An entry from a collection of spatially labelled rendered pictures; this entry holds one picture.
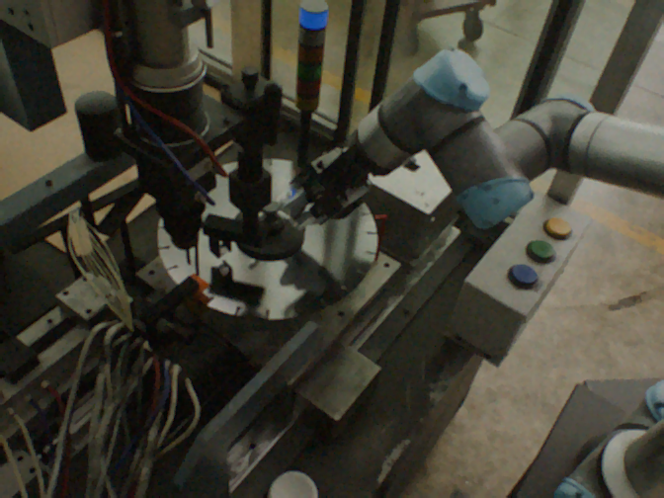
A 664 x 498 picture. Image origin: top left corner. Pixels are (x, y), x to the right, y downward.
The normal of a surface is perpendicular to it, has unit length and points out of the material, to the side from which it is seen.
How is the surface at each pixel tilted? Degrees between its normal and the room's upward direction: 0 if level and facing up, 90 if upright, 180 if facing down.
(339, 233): 0
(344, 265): 0
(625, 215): 0
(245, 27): 90
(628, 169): 86
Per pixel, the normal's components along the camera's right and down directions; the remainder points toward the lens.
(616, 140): -0.64, -0.27
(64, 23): 0.80, 0.49
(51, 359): 0.09, -0.66
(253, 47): -0.59, 0.57
